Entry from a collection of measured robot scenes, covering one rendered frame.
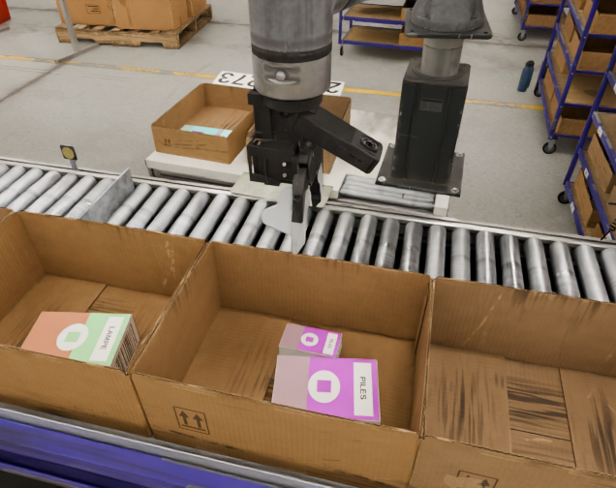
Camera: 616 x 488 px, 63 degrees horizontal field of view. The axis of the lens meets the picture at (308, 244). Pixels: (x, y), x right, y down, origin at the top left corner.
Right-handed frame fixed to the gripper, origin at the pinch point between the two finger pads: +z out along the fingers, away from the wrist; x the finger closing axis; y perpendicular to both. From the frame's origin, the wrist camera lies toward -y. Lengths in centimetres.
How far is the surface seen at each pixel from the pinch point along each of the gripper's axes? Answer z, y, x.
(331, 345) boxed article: 24.6, -3.9, 0.7
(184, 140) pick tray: 36, 62, -80
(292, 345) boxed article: 24.5, 2.5, 2.3
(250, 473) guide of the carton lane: 26.0, 2.8, 24.5
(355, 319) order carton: 26.1, -6.8, -7.5
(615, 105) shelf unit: 85, -123, -262
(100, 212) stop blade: 40, 72, -43
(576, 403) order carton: 29, -45, 0
